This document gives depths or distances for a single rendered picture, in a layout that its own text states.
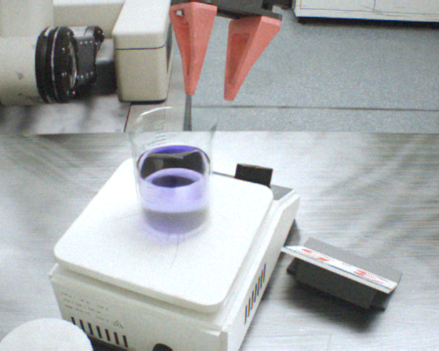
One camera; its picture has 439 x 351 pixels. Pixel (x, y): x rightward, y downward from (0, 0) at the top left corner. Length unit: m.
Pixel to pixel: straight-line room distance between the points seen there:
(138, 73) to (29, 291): 1.00
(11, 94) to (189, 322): 0.91
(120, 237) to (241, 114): 1.75
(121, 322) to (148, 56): 1.06
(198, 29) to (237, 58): 0.07
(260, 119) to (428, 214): 1.56
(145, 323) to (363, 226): 0.24
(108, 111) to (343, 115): 1.03
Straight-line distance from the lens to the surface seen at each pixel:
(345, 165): 0.59
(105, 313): 0.38
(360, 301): 0.44
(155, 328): 0.36
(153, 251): 0.36
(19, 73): 1.17
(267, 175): 0.47
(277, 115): 2.10
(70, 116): 1.42
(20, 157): 0.62
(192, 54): 0.45
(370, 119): 2.16
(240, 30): 0.48
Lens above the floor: 1.09
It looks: 37 degrees down
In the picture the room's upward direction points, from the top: straight up
